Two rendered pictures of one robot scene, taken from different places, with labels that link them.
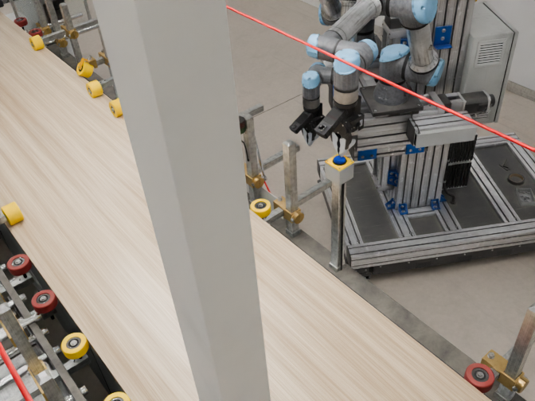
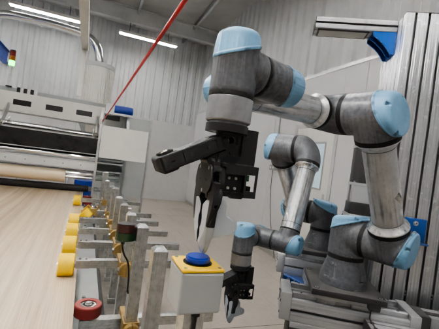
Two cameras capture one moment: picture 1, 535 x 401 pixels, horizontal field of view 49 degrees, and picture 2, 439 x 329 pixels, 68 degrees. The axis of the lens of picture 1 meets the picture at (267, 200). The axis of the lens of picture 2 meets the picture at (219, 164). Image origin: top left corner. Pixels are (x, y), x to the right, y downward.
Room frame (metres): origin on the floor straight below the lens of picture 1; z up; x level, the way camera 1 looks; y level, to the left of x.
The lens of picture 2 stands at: (1.02, -0.39, 1.39)
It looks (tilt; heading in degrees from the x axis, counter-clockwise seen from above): 0 degrees down; 14
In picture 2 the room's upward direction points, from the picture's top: 8 degrees clockwise
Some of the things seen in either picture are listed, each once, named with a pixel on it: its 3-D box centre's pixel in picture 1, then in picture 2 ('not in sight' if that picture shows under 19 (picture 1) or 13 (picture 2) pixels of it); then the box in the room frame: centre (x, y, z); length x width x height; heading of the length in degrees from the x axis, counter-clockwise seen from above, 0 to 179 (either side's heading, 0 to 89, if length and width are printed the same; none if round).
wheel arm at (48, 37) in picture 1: (74, 28); (109, 201); (3.40, 1.08, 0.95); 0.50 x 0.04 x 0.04; 126
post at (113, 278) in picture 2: not in sight; (117, 255); (2.34, 0.35, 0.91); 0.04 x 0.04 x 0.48; 36
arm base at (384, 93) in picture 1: (391, 86); (343, 267); (2.19, -0.58, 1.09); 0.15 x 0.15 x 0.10
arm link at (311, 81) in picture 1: (310, 85); (243, 237); (2.20, -0.23, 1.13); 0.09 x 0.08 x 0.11; 161
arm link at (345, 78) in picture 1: (346, 70); (236, 66); (1.54, -0.27, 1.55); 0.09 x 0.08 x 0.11; 144
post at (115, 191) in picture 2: not in sight; (110, 227); (2.74, 0.64, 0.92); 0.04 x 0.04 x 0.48; 36
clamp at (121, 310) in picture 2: (249, 176); (127, 323); (1.95, 0.07, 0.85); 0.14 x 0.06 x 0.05; 36
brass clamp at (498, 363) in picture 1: (504, 371); not in sight; (0.95, -0.67, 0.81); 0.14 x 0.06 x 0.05; 36
